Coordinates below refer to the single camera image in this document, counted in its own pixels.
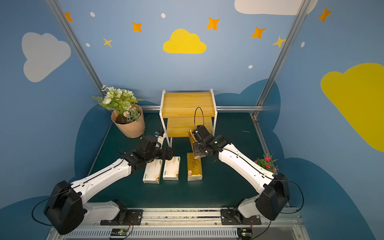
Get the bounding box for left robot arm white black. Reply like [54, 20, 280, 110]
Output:
[44, 133, 175, 235]

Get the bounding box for aluminium mounting rail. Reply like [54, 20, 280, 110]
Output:
[47, 207, 310, 240]

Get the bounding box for white tissue pack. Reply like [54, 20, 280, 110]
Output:
[143, 159, 163, 184]
[163, 156, 181, 181]

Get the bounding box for small white pot pink flowers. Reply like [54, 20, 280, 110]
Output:
[255, 153, 278, 174]

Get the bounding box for two-tier wooden white shelf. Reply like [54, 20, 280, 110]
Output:
[159, 89, 218, 147]

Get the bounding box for left green circuit board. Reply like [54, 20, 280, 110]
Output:
[109, 228, 130, 240]

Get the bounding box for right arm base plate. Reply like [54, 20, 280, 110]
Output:
[220, 208, 262, 226]

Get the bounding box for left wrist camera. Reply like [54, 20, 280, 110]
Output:
[155, 131, 167, 148]

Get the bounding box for gold tissue pack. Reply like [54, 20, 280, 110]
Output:
[187, 153, 203, 182]
[189, 130, 208, 159]

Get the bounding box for green circuit board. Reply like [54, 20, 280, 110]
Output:
[237, 228, 253, 240]
[109, 228, 130, 240]

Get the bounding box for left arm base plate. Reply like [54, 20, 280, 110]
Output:
[100, 209, 144, 226]

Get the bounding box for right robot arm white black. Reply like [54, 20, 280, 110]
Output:
[189, 125, 291, 221]

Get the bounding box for right green circuit board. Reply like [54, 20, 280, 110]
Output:
[237, 228, 253, 240]

